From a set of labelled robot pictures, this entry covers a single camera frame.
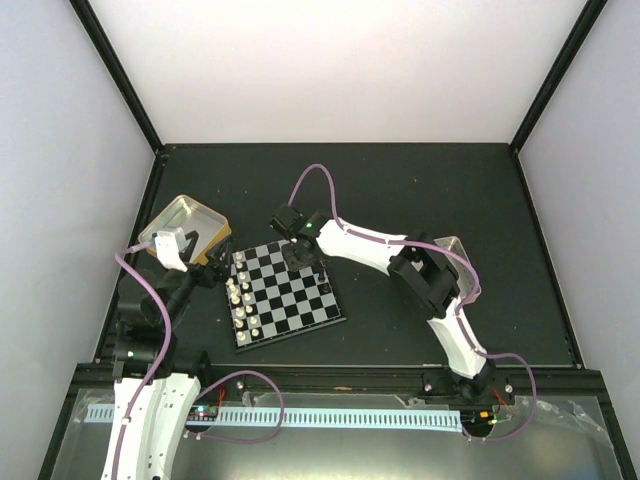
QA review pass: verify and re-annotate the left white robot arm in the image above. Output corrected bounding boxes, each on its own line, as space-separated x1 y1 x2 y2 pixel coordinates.
101 236 233 479

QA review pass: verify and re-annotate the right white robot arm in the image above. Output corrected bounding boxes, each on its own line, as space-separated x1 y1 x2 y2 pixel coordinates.
270 204 494 404

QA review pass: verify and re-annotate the white chess piece row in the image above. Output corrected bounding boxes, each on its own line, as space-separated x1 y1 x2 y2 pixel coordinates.
226 251 261 349

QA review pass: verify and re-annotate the pink tray of black pieces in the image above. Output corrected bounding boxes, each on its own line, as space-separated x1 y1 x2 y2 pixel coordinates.
434 236 482 303

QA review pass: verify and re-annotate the gold metal tin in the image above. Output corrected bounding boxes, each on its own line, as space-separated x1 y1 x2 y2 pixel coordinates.
137 194 232 265

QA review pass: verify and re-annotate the black and silver chessboard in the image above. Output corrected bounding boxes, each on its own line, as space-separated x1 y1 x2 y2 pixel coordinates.
236 240 346 352

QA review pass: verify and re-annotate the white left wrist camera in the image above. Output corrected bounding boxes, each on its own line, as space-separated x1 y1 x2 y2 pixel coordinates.
153 227 189 272

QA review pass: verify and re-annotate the light blue cable duct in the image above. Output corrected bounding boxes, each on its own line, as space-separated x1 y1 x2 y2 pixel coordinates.
85 402 464 434

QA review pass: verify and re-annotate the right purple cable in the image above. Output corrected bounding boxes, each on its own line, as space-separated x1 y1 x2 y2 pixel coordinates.
289 163 540 444

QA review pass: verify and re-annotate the left black corner frame post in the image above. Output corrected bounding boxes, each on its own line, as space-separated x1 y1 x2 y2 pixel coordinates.
69 0 164 154

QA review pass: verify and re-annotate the black corner frame post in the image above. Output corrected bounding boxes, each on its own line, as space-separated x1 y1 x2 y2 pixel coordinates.
69 0 164 154
510 0 608 154

